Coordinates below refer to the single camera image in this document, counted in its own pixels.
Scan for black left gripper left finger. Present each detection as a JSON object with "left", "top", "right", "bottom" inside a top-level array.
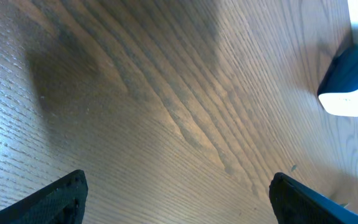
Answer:
[{"left": 0, "top": 169, "right": 88, "bottom": 224}]

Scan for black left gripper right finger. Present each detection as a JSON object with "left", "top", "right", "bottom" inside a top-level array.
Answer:
[{"left": 269, "top": 172, "right": 358, "bottom": 224}]

